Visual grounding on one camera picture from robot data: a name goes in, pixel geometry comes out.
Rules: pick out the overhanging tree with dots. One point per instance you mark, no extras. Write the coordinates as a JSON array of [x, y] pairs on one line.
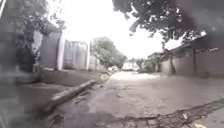
[[166, 16]]

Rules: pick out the dark bush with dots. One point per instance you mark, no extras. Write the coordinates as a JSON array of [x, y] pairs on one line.
[[26, 58]]

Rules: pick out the green tree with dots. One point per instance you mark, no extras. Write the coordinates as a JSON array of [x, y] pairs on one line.
[[106, 51]]

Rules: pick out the dark wall with roof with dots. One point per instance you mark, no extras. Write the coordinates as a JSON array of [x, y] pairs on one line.
[[196, 58]]

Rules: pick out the grey wall with pillars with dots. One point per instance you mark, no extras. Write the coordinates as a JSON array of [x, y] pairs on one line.
[[68, 53]]

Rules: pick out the concrete kerb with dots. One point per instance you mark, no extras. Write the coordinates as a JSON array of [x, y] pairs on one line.
[[68, 94]]

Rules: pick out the white vehicle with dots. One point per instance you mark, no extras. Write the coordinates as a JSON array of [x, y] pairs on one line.
[[127, 66]]

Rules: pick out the grey concrete road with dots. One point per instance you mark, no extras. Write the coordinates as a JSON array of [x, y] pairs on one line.
[[143, 96]]

